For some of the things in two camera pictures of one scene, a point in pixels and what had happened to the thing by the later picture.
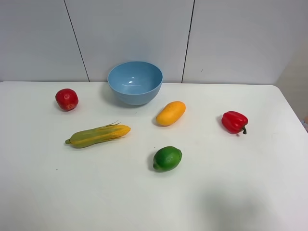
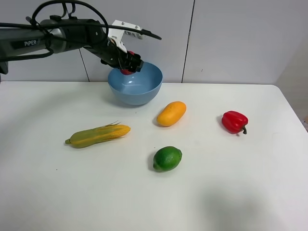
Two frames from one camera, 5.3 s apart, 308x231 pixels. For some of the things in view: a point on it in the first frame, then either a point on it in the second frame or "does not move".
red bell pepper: (234, 122) does not move
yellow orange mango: (171, 113) does not move
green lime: (167, 159) does not move
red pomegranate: (66, 99) to (128, 72)
